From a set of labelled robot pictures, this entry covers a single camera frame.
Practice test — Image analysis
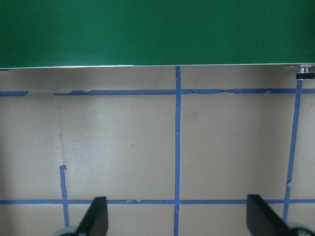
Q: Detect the green conveyor belt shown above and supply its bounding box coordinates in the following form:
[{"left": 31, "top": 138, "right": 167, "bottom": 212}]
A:
[{"left": 0, "top": 0, "right": 315, "bottom": 81}]

